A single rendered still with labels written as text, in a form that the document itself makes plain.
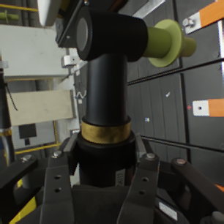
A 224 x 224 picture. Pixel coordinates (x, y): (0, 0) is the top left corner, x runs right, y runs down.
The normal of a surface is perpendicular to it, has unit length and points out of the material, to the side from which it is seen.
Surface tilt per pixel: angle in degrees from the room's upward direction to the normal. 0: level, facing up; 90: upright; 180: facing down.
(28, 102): 90
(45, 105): 90
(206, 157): 0
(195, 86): 0
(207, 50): 0
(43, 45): 90
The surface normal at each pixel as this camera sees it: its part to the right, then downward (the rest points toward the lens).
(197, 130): -0.87, 0.12
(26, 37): 0.48, 0.00
